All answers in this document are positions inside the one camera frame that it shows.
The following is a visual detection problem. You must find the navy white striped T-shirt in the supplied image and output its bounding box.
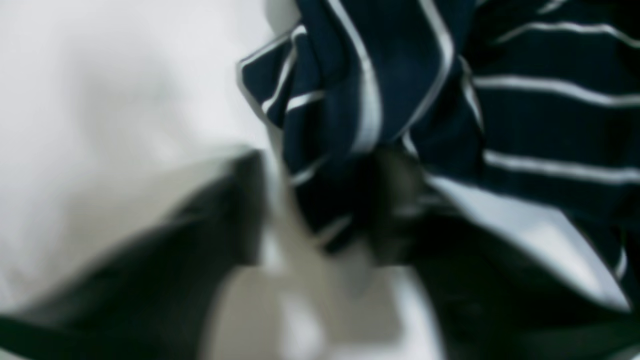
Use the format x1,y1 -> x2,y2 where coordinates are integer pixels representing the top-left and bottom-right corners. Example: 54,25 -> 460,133
239,0 -> 639,295

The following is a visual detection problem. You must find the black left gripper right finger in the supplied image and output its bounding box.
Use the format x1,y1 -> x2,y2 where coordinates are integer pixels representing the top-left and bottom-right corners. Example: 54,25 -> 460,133
375,150 -> 639,360

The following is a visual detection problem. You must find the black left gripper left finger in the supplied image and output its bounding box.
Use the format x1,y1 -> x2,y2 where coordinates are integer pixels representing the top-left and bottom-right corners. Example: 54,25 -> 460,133
1,150 -> 266,360

